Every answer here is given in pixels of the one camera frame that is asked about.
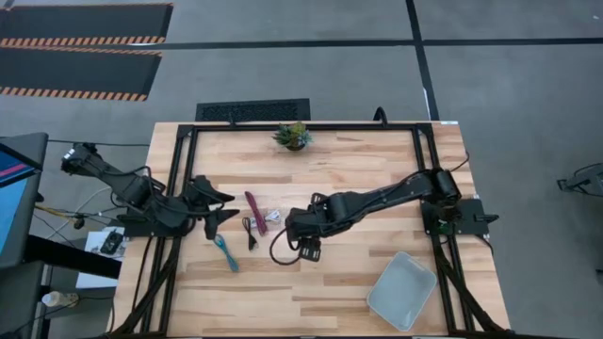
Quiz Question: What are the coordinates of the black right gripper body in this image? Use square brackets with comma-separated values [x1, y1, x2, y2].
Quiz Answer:
[284, 205, 332, 243]

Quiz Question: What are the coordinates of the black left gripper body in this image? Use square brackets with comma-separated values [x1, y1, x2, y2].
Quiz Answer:
[158, 190, 211, 233]

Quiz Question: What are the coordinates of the blue braided USB-C cable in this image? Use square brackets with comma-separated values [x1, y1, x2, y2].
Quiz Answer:
[212, 234, 240, 273]

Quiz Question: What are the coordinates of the small clear plastic wrapper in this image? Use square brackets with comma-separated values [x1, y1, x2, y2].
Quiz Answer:
[248, 209, 283, 231]

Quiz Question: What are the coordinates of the black handheld controller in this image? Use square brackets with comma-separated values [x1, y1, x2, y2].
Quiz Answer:
[99, 229, 125, 257]

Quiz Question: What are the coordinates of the small potted succulent plant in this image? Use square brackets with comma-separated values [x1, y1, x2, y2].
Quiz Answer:
[271, 121, 314, 153]

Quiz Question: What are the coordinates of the black keyboard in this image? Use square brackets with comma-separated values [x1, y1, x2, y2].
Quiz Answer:
[195, 98, 312, 122]

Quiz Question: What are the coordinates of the white paper sheet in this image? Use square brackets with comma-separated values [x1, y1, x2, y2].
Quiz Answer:
[74, 226, 127, 289]

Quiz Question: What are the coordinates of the grey plastic tray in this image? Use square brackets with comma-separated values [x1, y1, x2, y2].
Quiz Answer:
[366, 250, 438, 332]

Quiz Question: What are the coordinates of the clear plastic bottle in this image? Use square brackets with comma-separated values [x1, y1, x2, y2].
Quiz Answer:
[41, 290, 80, 309]

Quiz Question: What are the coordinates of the computer monitor with blue screen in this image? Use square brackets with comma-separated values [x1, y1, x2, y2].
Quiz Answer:
[0, 132, 50, 270]

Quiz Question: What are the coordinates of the black striped floor mat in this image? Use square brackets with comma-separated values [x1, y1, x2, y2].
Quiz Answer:
[0, 2, 174, 103]

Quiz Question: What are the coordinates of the black aluminium table frame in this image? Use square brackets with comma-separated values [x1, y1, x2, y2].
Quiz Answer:
[106, 120, 511, 339]

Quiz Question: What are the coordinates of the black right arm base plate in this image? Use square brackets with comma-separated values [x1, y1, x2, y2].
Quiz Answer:
[420, 197, 500, 237]

